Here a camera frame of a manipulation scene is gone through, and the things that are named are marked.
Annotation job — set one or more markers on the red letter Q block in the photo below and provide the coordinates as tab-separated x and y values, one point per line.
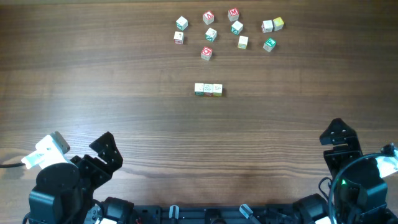
206	53

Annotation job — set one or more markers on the wooden block green bird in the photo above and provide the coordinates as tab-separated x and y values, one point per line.
199	89

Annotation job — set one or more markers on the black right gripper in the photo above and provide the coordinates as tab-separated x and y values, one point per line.
347	132

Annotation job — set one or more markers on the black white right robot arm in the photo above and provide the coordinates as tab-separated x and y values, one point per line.
357	188

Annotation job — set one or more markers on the wooden block green N side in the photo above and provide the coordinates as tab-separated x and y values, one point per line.
236	27

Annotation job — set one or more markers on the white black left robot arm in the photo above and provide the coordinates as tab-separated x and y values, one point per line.
65	187

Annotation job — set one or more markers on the wooden block red blue side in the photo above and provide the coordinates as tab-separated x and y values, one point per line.
267	26

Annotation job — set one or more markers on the plain wooden picture block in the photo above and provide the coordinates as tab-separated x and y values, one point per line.
208	89

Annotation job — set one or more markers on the red letter A block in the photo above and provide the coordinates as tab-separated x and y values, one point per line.
208	17

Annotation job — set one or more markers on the green letter F block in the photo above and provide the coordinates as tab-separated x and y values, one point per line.
269	44

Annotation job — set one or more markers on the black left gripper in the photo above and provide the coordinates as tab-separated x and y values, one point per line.
111	157

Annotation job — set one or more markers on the wooden block yellow side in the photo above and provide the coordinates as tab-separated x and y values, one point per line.
243	42

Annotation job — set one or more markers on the red letter M block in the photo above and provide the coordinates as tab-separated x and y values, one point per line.
233	14

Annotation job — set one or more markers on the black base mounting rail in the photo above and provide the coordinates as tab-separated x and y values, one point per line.
284	213

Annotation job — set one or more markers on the wooden block teal edge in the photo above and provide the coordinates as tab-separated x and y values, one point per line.
182	23

